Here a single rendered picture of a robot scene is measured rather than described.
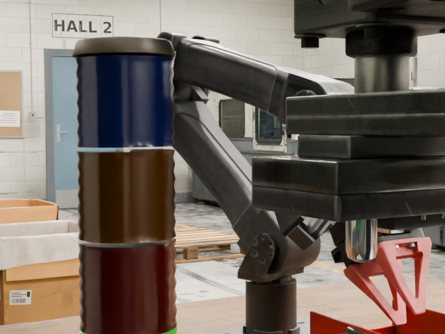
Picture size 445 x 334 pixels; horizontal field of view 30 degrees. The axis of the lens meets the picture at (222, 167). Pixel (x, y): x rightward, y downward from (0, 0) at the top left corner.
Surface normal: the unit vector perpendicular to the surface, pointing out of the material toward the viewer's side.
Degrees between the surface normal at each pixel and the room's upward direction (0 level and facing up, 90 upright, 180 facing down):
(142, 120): 104
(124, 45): 72
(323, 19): 90
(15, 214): 87
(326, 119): 90
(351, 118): 90
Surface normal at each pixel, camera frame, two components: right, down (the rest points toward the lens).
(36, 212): 0.54, -0.02
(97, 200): -0.44, 0.30
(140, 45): 0.39, -0.27
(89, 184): -0.65, 0.29
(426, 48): -0.90, 0.03
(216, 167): -0.63, 0.01
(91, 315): -0.66, -0.20
